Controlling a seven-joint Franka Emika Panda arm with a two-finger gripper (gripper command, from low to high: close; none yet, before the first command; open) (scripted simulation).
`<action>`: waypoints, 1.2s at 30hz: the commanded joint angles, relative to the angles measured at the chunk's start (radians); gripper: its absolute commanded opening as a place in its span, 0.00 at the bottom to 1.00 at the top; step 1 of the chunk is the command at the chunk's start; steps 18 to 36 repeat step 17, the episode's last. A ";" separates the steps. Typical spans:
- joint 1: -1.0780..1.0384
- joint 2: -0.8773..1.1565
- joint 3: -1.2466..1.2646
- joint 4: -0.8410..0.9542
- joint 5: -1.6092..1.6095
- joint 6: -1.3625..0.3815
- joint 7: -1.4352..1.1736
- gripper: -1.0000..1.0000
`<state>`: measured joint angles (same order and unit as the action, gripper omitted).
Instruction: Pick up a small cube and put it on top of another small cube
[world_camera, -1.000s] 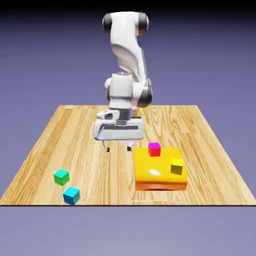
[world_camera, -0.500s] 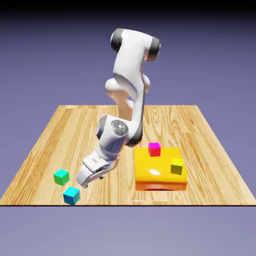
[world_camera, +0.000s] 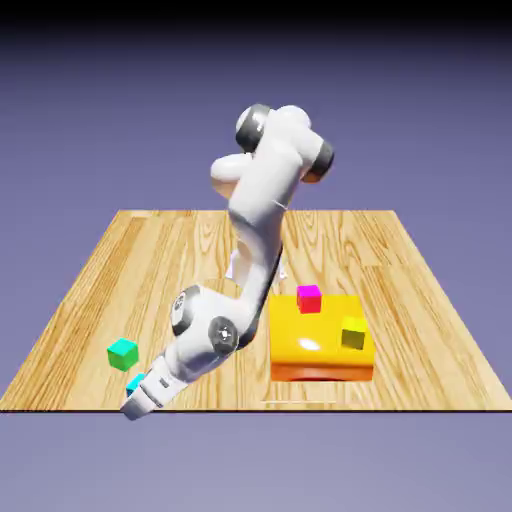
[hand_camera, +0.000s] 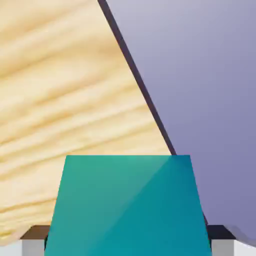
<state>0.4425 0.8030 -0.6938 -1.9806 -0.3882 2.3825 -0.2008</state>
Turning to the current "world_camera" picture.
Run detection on large orange box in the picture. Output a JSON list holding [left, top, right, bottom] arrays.
[[268, 294, 376, 383]]

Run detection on small cyan cube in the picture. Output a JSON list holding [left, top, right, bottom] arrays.
[[125, 372, 147, 398]]

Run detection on small yellow cube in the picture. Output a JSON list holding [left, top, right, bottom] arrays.
[[340, 315, 368, 351]]

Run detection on small green cube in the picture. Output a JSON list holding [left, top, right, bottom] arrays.
[[106, 337, 140, 373]]

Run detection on small red cube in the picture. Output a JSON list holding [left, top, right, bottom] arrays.
[[296, 284, 323, 315]]

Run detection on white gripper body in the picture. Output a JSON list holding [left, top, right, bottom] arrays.
[[119, 382, 164, 422]]

